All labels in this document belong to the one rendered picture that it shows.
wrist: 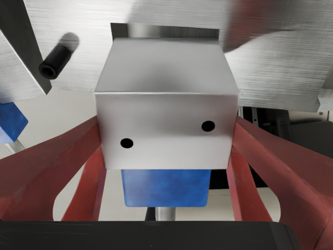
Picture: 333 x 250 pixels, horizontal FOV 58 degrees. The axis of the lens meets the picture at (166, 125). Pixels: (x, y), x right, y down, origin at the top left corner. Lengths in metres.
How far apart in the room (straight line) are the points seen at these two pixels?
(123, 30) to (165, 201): 0.10
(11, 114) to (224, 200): 0.31
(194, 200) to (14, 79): 0.17
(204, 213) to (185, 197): 0.31
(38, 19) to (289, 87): 0.13
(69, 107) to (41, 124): 0.23
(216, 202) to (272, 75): 0.33
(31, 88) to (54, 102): 1.29
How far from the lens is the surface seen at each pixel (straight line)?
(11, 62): 0.25
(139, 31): 0.19
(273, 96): 0.17
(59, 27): 0.17
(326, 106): 0.31
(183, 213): 0.47
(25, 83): 0.26
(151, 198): 0.16
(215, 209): 0.46
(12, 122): 0.29
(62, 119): 1.60
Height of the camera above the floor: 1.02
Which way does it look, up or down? 46 degrees down
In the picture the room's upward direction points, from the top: 168 degrees counter-clockwise
